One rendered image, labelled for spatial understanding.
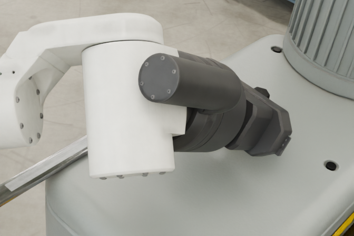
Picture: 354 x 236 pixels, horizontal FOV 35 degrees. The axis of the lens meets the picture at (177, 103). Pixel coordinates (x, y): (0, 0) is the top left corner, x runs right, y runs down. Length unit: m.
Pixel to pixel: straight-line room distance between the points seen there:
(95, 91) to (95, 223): 0.17
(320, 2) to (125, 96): 0.38
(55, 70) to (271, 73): 0.38
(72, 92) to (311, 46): 3.07
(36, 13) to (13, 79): 4.14
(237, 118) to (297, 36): 0.30
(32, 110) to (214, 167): 0.23
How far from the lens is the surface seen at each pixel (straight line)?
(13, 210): 3.05
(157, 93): 0.39
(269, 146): 0.57
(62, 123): 3.52
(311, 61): 0.77
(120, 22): 0.42
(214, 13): 4.82
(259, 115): 0.54
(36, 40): 0.44
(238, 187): 0.60
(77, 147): 0.60
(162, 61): 0.39
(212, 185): 0.59
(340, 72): 0.76
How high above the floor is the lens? 2.31
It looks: 38 degrees down
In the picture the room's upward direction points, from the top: 9 degrees clockwise
